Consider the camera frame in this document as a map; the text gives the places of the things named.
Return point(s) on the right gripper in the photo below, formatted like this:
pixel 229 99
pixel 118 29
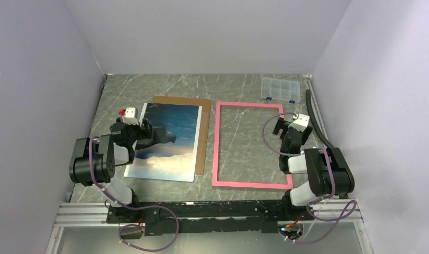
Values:
pixel 280 124

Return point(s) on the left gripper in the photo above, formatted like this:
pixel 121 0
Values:
pixel 146 133

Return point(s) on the seascape photo print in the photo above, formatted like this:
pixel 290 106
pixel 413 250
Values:
pixel 170 161

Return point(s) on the pink picture frame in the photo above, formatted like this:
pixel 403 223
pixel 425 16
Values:
pixel 215 181

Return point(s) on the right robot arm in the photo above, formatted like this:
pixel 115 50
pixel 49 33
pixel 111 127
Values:
pixel 328 173

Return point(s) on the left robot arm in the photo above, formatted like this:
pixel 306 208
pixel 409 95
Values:
pixel 94 160

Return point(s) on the clear plastic organizer box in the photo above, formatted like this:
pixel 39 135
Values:
pixel 280 89

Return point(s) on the brown backing board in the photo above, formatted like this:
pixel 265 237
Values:
pixel 204 125

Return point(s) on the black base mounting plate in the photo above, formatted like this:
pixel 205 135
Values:
pixel 173 224

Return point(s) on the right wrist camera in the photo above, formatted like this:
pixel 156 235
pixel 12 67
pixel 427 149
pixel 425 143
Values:
pixel 300 122

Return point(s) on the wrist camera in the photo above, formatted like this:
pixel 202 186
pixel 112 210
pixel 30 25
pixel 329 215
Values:
pixel 300 122
pixel 130 116

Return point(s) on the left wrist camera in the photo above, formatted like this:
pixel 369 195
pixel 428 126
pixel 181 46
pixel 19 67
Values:
pixel 130 116

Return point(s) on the aluminium extrusion rail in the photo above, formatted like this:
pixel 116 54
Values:
pixel 98 214

